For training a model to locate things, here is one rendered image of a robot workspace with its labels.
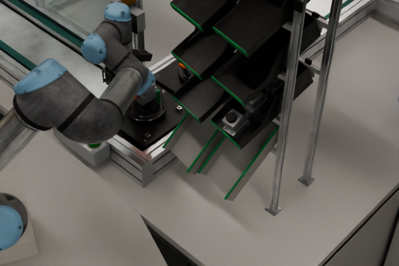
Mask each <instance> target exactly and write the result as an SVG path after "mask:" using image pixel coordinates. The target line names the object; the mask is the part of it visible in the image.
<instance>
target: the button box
mask: <svg viewBox="0 0 399 266"><path fill-rule="evenodd" d="M53 133H54V136H55V137H56V138H58V139H59V140H61V141H62V142H63V143H64V144H66V145H67V146H68V147H69V148H71V149H72V150H74V151H75V152H76V153H77V154H79V155H80V156H81V157H82V158H84V159H85V160H87V161H88V162H89V163H90V164H92V165H93V166H94V167H95V166H97V165H98V164H100V163H101V162H103V161H104V160H106V159H107V158H108V157H110V145H109V143H108V142H107V141H104V142H101V143H100V145H99V146H98V147H90V146H89V145H88V144H83V143H79V142H75V141H72V140H70V139H68V138H67V137H65V136H64V135H63V134H61V133H60V132H59V131H58V130H57V129H56V128H55V127H53Z"/></svg>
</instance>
